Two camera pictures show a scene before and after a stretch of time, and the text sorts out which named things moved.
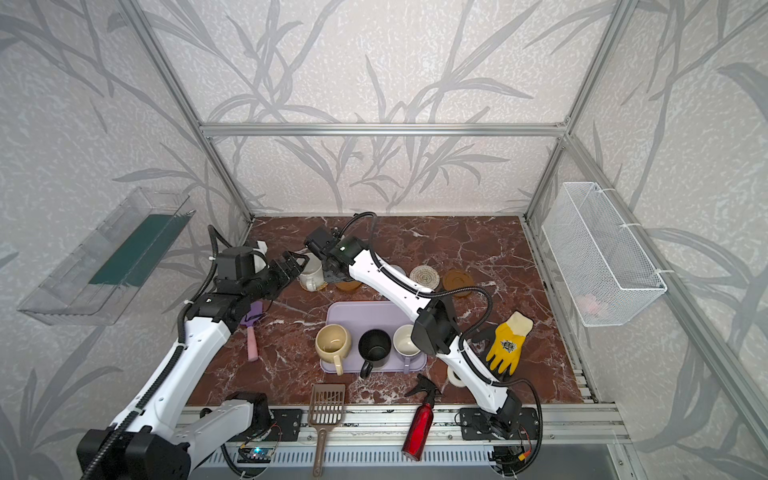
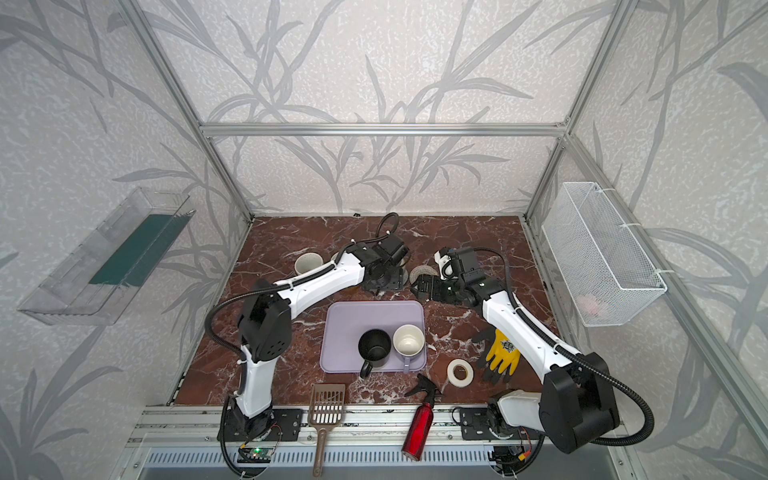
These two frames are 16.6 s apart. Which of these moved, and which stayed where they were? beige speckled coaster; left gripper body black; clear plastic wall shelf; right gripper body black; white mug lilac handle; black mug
Moved: right gripper body black; left gripper body black
Stayed: black mug; beige speckled coaster; clear plastic wall shelf; white mug lilac handle
